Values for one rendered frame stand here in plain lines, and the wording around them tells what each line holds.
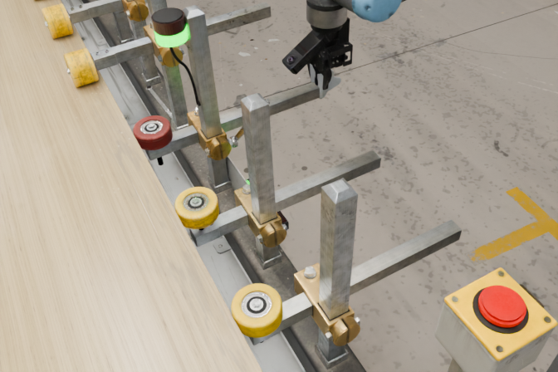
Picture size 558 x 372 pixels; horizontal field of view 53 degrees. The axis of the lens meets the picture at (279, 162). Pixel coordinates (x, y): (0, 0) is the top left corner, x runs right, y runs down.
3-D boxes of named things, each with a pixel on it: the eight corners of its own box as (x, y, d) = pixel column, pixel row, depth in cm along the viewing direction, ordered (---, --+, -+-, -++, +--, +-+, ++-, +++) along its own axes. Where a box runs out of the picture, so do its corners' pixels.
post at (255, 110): (272, 264, 125) (259, 88, 92) (280, 275, 123) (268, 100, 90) (258, 270, 124) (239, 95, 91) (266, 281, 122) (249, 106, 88)
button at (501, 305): (499, 287, 53) (503, 276, 52) (531, 320, 50) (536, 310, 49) (466, 305, 52) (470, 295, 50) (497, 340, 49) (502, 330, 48)
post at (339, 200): (333, 350, 107) (343, 173, 74) (343, 366, 105) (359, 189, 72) (317, 359, 106) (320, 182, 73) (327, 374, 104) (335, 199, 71)
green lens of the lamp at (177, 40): (181, 26, 108) (179, 17, 107) (193, 41, 104) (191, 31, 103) (151, 36, 106) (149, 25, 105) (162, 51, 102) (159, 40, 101)
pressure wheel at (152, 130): (171, 147, 132) (162, 109, 124) (183, 168, 127) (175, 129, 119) (138, 159, 129) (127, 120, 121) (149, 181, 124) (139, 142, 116)
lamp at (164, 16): (194, 97, 120) (178, 4, 105) (204, 111, 116) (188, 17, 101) (168, 105, 118) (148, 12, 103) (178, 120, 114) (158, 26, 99)
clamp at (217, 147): (208, 122, 134) (206, 105, 131) (232, 155, 125) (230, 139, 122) (187, 130, 132) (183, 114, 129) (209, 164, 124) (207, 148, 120)
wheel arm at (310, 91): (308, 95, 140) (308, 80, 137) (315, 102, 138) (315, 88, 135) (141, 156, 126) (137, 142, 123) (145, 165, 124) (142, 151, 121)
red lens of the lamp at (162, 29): (178, 15, 106) (177, 4, 105) (191, 29, 102) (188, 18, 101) (149, 23, 104) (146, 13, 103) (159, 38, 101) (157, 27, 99)
